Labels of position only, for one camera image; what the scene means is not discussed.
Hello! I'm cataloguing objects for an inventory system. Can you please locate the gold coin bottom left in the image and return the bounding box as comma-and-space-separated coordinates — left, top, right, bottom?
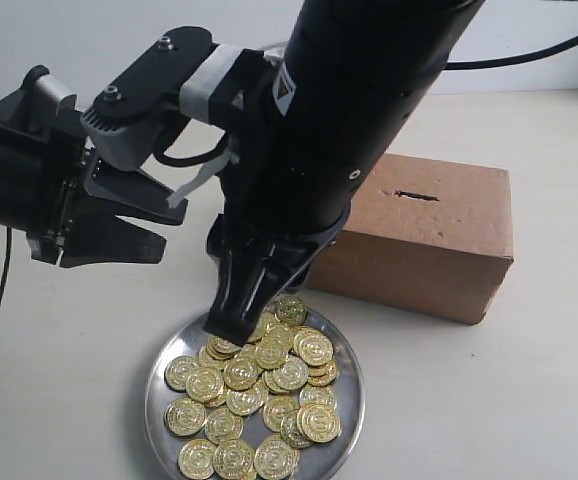
178, 439, 216, 480

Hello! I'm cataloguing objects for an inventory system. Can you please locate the gold coin lower centre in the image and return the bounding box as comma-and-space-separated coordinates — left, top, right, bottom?
204, 406, 244, 445

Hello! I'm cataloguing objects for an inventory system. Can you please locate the gold coin right lower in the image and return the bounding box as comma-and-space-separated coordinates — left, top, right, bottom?
297, 403, 342, 443

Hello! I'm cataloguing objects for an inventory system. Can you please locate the gold coin left lower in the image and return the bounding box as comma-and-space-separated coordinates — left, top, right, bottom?
163, 397, 206, 437

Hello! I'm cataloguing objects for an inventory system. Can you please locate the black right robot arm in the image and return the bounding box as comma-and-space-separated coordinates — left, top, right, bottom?
204, 1, 481, 345

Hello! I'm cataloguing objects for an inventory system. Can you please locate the dark gold coin centre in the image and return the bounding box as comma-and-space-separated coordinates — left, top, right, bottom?
254, 338, 288, 370

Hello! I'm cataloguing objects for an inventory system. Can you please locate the gold coin far left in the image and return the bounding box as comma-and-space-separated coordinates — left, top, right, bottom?
164, 355, 200, 392

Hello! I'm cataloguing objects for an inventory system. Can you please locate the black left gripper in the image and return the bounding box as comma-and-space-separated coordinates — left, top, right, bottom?
0, 81, 188, 268

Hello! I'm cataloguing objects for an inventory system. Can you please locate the round steel plate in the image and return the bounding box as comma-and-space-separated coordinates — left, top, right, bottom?
143, 307, 365, 479

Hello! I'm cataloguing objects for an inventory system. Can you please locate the gold coin right middle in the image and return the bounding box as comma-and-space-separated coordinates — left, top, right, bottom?
263, 395, 299, 433

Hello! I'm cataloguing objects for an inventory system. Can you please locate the brown cardboard slotted box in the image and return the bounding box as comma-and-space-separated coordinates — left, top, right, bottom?
307, 154, 514, 325

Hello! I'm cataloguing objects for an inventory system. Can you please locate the gold coin top edge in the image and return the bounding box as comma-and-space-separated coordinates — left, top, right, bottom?
275, 295, 307, 326

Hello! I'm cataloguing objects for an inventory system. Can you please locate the gold coin bottom right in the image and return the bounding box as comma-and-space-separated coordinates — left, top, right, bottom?
254, 434, 299, 480

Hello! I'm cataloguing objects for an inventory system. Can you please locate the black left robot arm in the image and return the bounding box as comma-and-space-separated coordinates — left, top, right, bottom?
0, 65, 187, 268

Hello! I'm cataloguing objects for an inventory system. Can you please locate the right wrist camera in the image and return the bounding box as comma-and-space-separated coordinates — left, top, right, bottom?
81, 26, 215, 171

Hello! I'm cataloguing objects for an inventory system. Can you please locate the gold coin centre upper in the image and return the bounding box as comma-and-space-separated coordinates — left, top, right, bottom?
272, 356, 309, 391

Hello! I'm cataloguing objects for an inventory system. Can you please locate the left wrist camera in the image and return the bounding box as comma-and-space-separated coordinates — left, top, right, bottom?
22, 65, 77, 134

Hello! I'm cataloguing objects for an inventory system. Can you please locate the gold coin bottom edge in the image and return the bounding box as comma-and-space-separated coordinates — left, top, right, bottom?
213, 439, 255, 479

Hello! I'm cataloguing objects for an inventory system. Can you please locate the gold coin right stack top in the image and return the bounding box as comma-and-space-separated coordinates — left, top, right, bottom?
293, 329, 334, 367

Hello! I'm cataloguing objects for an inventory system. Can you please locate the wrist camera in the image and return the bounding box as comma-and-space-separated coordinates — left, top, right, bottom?
81, 26, 215, 171
22, 65, 77, 134

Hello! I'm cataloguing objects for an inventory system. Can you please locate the gold coin left upper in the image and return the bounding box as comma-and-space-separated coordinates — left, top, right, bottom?
186, 367, 224, 403

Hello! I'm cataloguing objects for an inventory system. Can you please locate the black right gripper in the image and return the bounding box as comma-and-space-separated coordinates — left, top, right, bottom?
204, 149, 374, 345

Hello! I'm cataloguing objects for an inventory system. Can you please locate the gold coin edge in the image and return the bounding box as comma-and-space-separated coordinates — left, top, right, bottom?
275, 295, 307, 326
213, 439, 255, 479

